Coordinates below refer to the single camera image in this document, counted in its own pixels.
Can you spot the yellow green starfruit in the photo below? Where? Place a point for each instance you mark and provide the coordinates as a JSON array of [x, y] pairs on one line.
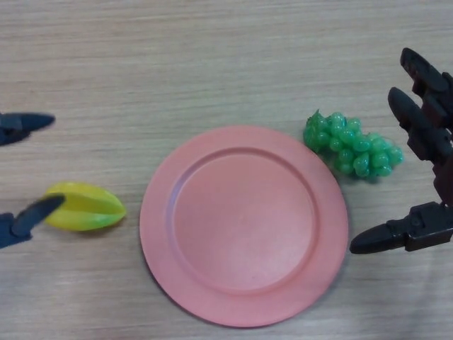
[[88, 209]]

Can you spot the green grape bunch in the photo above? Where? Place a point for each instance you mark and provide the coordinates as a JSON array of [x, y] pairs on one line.
[[355, 147]]

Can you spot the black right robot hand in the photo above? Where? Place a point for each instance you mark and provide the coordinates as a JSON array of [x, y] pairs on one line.
[[428, 226]]

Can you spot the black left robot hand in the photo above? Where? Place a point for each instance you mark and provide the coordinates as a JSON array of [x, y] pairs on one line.
[[21, 122]]

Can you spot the pink round plate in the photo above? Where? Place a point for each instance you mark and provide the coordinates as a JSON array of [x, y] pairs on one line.
[[244, 226]]

